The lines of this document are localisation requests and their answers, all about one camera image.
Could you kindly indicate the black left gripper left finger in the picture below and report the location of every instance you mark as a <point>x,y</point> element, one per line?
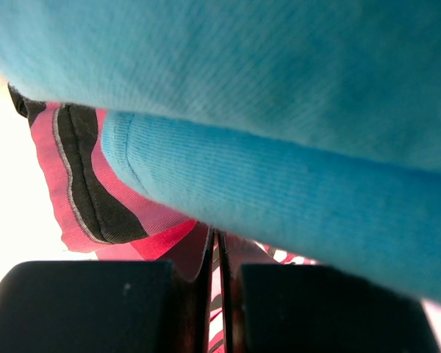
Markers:
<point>111,306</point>

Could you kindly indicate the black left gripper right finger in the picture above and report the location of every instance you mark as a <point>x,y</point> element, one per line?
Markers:
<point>270,307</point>

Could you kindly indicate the pink camouflage trousers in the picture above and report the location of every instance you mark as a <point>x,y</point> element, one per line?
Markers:
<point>98,213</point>

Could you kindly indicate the turquoise t-shirt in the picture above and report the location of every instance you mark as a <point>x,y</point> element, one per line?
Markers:
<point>313,126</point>

